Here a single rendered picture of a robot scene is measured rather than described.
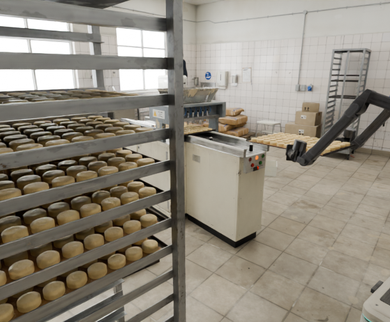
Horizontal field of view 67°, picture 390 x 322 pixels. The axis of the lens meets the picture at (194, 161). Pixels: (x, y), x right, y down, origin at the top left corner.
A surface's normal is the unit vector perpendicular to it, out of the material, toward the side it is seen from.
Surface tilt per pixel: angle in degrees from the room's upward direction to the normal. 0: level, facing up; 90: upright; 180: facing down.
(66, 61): 90
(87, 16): 90
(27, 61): 90
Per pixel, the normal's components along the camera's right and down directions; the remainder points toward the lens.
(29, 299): 0.00, -0.96
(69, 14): 0.67, 0.22
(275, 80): -0.63, 0.22
